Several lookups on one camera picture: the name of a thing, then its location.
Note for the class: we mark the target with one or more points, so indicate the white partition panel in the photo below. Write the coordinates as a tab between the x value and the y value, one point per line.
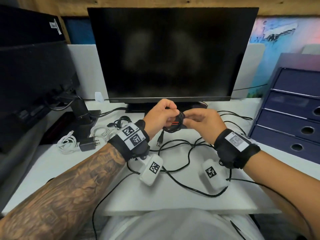
250	69
87	69

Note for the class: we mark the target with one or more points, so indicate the person's left forearm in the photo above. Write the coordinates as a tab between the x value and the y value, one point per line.
57	192

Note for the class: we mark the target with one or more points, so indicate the person's right hand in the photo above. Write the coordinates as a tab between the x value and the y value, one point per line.
207	122

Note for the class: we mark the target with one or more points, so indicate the person's white shirt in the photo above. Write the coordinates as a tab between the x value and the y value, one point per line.
175	224

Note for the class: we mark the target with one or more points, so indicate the small black oval device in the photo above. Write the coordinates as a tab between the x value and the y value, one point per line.
199	104

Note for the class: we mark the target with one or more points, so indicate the white background table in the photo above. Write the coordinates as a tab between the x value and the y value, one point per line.
311	49

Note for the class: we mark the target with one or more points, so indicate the navy blue drawer unit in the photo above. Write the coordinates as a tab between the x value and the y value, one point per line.
290	112

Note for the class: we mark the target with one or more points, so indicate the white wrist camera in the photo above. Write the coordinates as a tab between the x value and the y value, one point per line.
151	169
212	173

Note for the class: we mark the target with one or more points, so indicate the black monitor arm base plate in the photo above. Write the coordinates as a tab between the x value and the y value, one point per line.
62	127

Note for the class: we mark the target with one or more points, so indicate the black panel with white sticker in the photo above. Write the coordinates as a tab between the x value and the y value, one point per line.
27	24

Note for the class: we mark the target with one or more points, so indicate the person's left hand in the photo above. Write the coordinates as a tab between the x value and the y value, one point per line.
156	117

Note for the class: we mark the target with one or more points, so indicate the black computer monitor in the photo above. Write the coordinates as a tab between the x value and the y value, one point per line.
172	52

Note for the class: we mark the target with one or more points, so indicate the person's right forearm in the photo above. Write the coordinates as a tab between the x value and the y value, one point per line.
285	182

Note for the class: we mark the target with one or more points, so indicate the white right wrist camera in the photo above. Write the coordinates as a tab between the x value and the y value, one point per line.
212	173

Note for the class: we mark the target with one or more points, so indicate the black charger plug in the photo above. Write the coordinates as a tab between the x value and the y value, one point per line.
86	146

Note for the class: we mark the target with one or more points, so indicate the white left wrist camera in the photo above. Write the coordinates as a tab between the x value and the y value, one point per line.
151	169

